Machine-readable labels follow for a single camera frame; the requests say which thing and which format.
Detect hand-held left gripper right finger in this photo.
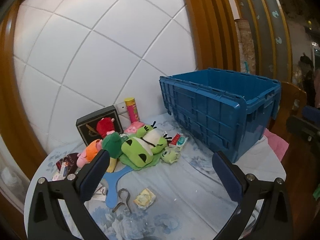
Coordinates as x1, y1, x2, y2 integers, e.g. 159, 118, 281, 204
211, 150, 293, 240

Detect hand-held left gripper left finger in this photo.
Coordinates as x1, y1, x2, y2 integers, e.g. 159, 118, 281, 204
28, 149, 111, 240

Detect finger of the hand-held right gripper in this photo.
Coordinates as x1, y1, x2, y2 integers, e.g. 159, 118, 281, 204
302, 105, 320, 117
286, 115, 320, 143

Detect blue plastic crate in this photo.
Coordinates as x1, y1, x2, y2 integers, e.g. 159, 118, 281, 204
159, 67, 282, 164

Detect blue plastic paddle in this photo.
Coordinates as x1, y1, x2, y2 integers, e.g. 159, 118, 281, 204
103, 166, 133, 208

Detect red white medicine box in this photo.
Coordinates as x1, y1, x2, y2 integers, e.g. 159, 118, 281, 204
91, 184, 108, 202

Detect orange and pink plush toy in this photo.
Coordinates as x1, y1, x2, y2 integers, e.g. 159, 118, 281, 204
76, 139, 104, 167

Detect dark snack bag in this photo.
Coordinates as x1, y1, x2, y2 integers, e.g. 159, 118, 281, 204
55, 152, 80, 174

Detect pink cloth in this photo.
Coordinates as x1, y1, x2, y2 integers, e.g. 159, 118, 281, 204
264, 129, 290, 162

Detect dark hanging clothes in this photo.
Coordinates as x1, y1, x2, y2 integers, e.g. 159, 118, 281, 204
299, 52, 317, 107

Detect dark green plush toy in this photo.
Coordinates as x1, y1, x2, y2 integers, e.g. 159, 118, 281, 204
101, 132, 122, 173

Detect pink white small box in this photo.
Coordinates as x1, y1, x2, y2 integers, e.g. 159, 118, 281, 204
52, 171, 66, 182

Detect metal hand tool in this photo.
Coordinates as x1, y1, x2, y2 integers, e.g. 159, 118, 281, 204
112, 188, 132, 214

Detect black picture box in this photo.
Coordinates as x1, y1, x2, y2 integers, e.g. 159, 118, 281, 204
76, 106, 124, 147

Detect green frog plush toy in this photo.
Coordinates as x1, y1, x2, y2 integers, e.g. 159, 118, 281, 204
119, 121, 173, 170

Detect red plush toy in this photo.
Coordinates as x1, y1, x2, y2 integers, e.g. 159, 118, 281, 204
96, 116, 117, 139

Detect yellow packet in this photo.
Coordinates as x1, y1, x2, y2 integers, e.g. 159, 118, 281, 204
132, 188, 157, 208

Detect window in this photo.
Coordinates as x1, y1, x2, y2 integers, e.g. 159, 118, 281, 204
311, 41, 320, 68

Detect small green monster plush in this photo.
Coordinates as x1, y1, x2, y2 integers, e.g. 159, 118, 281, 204
160, 147, 181, 164

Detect red teal small packet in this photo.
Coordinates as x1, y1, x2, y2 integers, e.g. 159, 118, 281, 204
168, 132, 189, 152

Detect pink tissue packet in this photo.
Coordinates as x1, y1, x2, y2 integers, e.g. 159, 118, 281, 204
124, 121, 144, 134

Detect pink can with yellow lid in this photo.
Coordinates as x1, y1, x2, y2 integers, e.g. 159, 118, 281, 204
124, 97, 141, 124

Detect white curtain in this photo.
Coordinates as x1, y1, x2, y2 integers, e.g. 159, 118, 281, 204
0, 135, 32, 198

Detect glass door with stickers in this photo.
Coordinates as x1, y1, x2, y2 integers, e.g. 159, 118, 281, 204
235, 0, 293, 83

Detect rolled beige carpet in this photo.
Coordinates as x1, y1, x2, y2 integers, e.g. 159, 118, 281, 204
236, 19, 257, 74

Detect white wall socket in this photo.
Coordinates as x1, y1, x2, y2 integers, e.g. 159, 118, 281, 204
115, 102, 128, 115

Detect wooden wall trim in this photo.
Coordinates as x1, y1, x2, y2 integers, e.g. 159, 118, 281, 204
0, 2, 48, 165
177, 0, 240, 70

